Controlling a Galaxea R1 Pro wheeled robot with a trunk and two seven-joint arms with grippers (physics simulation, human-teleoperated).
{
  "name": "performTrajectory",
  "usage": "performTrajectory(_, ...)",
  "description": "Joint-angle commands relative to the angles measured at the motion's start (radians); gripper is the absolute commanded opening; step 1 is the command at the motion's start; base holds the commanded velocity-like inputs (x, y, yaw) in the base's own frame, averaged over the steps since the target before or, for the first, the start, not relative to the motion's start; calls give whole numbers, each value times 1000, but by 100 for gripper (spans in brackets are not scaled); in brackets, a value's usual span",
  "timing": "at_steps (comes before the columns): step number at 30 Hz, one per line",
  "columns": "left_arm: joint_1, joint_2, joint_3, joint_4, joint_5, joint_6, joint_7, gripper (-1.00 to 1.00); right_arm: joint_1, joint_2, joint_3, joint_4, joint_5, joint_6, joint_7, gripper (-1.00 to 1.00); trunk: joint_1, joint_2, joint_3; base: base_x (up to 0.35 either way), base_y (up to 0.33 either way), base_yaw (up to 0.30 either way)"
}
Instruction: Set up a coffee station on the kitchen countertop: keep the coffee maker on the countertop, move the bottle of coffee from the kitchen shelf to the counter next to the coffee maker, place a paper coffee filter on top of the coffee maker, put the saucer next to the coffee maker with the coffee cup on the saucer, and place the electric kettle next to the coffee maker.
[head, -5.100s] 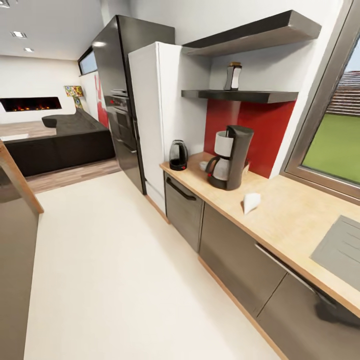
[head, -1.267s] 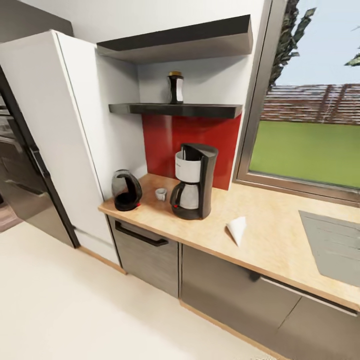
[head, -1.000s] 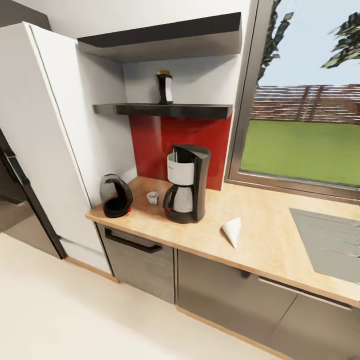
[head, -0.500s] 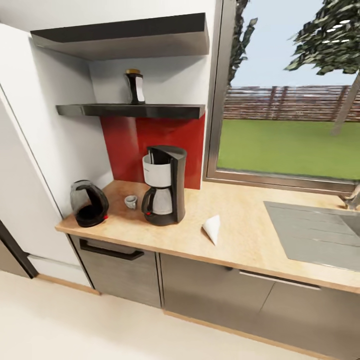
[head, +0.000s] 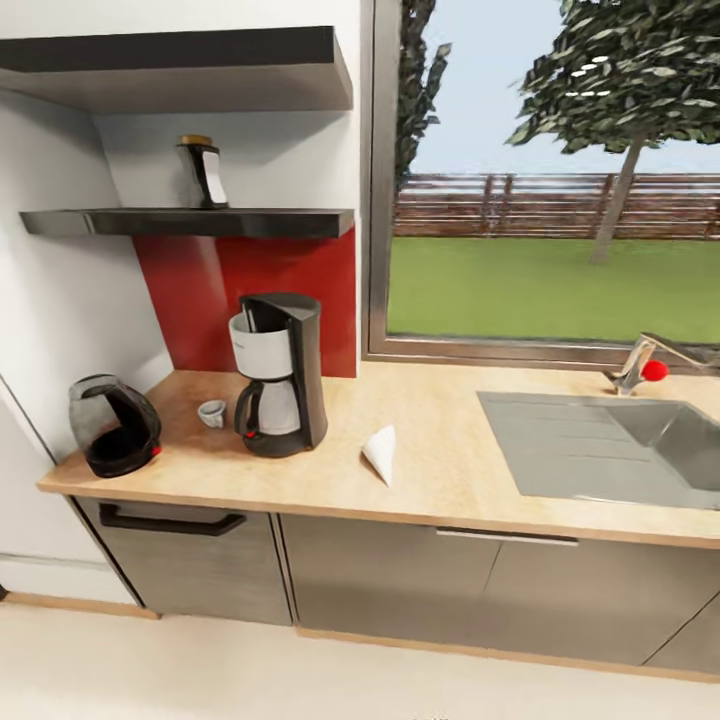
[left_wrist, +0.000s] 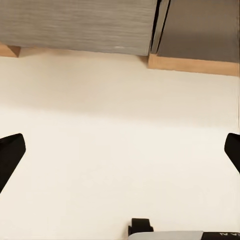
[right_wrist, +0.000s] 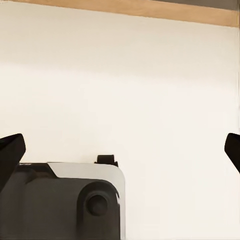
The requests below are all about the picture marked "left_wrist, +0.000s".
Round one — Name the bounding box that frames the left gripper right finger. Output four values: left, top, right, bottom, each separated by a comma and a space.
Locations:
224, 133, 240, 173

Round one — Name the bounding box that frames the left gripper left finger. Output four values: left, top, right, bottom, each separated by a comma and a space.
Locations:
0, 133, 26, 193

